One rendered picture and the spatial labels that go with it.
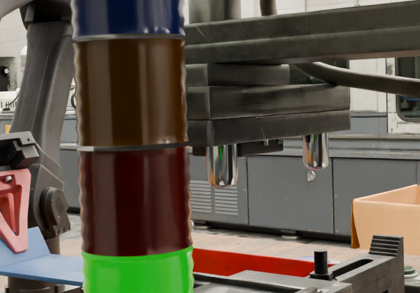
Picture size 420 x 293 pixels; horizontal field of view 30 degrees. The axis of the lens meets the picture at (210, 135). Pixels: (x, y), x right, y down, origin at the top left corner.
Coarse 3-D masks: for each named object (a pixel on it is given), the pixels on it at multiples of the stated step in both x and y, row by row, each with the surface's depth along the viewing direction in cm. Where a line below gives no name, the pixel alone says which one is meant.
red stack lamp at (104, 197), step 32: (96, 160) 25; (128, 160) 25; (160, 160) 25; (96, 192) 25; (128, 192) 25; (160, 192) 25; (96, 224) 25; (128, 224) 25; (160, 224) 25; (128, 256) 25
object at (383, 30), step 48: (192, 0) 54; (240, 0) 55; (192, 48) 51; (240, 48) 49; (288, 48) 47; (336, 48) 45; (384, 48) 43; (192, 96) 47; (240, 96) 49; (288, 96) 53; (336, 96) 59; (192, 144) 47; (240, 144) 53
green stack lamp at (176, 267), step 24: (96, 264) 25; (120, 264) 25; (144, 264) 25; (168, 264) 25; (192, 264) 26; (96, 288) 25; (120, 288) 25; (144, 288) 25; (168, 288) 25; (192, 288) 27
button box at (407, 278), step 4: (416, 272) 86; (404, 276) 85; (408, 276) 85; (412, 276) 85; (416, 276) 85; (404, 280) 84; (408, 280) 84; (412, 280) 84; (416, 280) 84; (404, 284) 83; (408, 284) 82; (412, 284) 82; (416, 284) 82; (404, 288) 83; (408, 288) 82; (412, 288) 82; (416, 288) 82; (408, 292) 82; (412, 292) 82; (416, 292) 82
